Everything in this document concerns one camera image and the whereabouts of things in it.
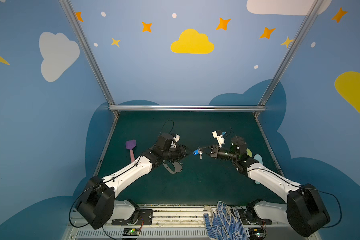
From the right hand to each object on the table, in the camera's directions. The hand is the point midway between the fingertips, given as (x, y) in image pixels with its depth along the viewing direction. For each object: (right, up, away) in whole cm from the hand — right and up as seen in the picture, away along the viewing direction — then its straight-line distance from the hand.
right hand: (201, 148), depth 77 cm
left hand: (-5, -3, 0) cm, 5 cm away
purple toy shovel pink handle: (-46, -1, +24) cm, 52 cm away
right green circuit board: (+26, -41, -5) cm, 49 cm away
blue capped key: (-2, -2, 0) cm, 2 cm away
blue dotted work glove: (+11, -37, -5) cm, 39 cm away
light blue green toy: (+39, -9, +19) cm, 44 cm away
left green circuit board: (-35, -40, -6) cm, 53 cm away
